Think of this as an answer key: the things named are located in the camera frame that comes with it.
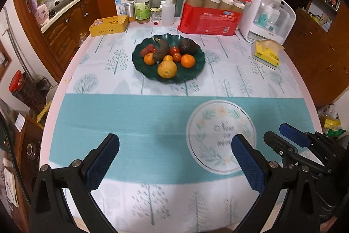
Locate green and yellow bag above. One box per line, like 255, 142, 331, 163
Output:
319, 105, 347, 138

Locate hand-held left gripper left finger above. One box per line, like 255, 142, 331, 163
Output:
29, 133, 120, 233

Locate glass bottle green label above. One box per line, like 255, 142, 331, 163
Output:
134, 0, 151, 24

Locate pink box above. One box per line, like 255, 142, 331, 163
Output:
37, 4, 51, 22

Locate white countertop cabinet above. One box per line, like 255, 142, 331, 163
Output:
239, 0, 297, 44

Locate large yellow pear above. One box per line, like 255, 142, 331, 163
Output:
157, 60, 178, 79

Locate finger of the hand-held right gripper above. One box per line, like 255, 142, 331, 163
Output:
279, 123, 339, 160
263, 131, 332, 175

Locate red pack of cups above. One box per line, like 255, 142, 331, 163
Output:
177, 0, 252, 36

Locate red-lidded plastic jar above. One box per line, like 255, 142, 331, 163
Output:
9, 71, 45, 113

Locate dark brown avocado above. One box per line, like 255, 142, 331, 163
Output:
178, 39, 199, 56

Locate dark overripe banana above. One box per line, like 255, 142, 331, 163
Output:
152, 38, 170, 63

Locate yellow tin box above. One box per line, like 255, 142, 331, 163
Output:
89, 15, 129, 37

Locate wooden kitchen cabinet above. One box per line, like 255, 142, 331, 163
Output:
11, 0, 118, 81

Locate metal pipes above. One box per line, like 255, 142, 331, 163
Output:
3, 9, 28, 75

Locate dark green scalloped plate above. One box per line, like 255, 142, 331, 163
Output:
132, 34, 205, 84

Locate yellow tissue packet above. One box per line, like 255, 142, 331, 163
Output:
251, 39, 284, 70

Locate white squeeze bottle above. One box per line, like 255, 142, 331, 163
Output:
152, 0, 175, 26

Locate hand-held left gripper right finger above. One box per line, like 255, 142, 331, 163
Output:
231, 134, 319, 233

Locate silver metal can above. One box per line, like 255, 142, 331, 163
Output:
126, 1, 136, 23

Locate white and blue carton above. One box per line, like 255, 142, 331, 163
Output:
114, 0, 128, 16

